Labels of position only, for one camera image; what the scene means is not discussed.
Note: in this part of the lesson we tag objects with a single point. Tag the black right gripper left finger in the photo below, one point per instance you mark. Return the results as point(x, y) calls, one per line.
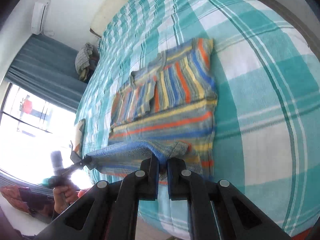
point(107, 210)

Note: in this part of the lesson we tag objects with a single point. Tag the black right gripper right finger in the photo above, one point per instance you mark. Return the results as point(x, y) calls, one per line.
point(218, 210)

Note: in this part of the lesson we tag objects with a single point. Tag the striped knit sweater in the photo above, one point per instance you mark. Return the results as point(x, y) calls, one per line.
point(166, 108)

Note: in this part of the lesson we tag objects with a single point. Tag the grey folded clothes pile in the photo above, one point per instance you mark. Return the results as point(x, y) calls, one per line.
point(86, 62)

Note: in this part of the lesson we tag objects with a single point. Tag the person's left hand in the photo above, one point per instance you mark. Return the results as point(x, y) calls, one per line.
point(64, 196)

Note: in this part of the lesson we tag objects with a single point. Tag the patterned cream pillow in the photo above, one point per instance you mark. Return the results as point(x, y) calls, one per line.
point(77, 138)

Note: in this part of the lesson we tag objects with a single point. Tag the teal plaid bedspread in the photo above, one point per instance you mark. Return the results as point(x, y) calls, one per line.
point(266, 141)

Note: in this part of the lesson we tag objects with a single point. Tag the blue curtain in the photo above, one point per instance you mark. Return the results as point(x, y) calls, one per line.
point(46, 68)

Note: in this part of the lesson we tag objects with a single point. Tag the white air conditioner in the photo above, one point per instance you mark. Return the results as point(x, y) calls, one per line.
point(39, 15)

